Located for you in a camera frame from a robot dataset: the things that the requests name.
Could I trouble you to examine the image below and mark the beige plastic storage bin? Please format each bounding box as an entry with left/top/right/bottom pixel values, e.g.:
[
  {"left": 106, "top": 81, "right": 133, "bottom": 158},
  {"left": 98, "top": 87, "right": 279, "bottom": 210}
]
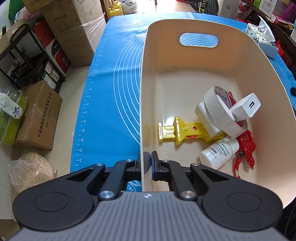
[{"left": 139, "top": 19, "right": 295, "bottom": 206}]

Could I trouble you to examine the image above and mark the yellow toy tool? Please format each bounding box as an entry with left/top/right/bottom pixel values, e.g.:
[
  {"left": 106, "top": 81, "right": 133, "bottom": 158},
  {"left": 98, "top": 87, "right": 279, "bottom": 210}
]
[{"left": 158, "top": 116, "right": 225, "bottom": 146}]

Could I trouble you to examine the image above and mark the blue silicone mat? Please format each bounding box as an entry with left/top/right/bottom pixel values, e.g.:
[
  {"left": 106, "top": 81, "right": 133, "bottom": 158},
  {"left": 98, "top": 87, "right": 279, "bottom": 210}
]
[{"left": 70, "top": 13, "right": 295, "bottom": 171}]

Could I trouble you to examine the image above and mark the white pill bottle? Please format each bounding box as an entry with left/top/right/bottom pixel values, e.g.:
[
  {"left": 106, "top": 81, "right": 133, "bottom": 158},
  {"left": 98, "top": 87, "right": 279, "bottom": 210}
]
[{"left": 199, "top": 136, "right": 239, "bottom": 170}]

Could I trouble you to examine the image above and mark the white tape roll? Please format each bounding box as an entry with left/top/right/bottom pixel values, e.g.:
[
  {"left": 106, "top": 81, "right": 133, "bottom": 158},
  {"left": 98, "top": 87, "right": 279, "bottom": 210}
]
[{"left": 204, "top": 85, "right": 248, "bottom": 138}]

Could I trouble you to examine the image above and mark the bag of grain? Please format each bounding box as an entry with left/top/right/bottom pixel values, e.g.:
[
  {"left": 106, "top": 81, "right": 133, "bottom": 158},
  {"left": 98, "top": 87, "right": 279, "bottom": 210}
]
[{"left": 7, "top": 152, "right": 57, "bottom": 193}]

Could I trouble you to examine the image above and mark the cardboard box on floor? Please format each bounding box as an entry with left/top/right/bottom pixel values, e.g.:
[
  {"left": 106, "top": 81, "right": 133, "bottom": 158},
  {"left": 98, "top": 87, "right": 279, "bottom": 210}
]
[{"left": 14, "top": 80, "right": 62, "bottom": 151}]

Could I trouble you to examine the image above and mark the white usb charger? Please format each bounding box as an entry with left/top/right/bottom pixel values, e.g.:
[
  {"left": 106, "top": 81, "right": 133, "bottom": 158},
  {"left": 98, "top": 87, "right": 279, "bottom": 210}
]
[{"left": 230, "top": 93, "right": 261, "bottom": 121}]

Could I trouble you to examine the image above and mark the green plastic container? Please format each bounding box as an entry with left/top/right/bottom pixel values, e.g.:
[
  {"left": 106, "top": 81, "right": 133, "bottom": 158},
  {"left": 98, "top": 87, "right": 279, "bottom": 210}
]
[{"left": 1, "top": 86, "right": 28, "bottom": 146}]

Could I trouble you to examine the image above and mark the black metal shelf rack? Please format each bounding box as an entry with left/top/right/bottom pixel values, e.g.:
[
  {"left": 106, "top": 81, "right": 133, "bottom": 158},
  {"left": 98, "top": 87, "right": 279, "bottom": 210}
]
[{"left": 1, "top": 23, "right": 65, "bottom": 93}]

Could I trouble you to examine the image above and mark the large stacked cardboard box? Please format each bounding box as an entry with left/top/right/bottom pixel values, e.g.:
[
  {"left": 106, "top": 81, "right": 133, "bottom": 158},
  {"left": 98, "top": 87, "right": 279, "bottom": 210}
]
[{"left": 41, "top": 1, "right": 106, "bottom": 67}]

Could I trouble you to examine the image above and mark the yellow oil jug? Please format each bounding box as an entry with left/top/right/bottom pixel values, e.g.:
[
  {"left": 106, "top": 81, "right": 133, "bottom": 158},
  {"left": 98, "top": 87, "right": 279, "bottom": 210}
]
[{"left": 107, "top": 1, "right": 123, "bottom": 18}]

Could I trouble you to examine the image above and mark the tissue box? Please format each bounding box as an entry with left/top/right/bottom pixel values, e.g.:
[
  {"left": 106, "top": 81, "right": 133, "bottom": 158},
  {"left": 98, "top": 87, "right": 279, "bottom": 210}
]
[{"left": 245, "top": 17, "right": 278, "bottom": 58}]

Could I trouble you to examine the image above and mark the green black bicycle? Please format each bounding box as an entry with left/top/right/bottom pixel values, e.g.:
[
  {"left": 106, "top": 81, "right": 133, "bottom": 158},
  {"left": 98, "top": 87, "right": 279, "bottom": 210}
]
[{"left": 185, "top": 0, "right": 219, "bottom": 16}]

